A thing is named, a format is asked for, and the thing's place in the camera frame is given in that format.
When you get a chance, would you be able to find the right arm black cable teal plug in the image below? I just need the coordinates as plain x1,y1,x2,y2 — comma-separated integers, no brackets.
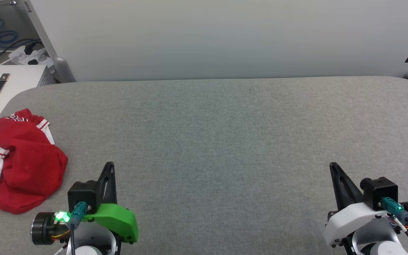
380,197,408,248

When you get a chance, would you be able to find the blue coiled cable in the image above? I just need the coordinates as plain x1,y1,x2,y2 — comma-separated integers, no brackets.
0,7,21,49

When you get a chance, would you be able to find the red and white shirt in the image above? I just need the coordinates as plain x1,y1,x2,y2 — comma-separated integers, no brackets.
0,108,68,215

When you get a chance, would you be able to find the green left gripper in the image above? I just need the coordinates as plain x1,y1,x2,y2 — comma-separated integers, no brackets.
30,162,139,245

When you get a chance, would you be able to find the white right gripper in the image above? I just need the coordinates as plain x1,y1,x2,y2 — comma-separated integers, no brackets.
324,162,408,248

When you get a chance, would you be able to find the white equipment case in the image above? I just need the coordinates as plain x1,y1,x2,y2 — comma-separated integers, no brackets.
0,65,56,137

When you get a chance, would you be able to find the white power strip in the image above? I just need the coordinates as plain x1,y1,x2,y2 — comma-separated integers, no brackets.
8,48,54,68

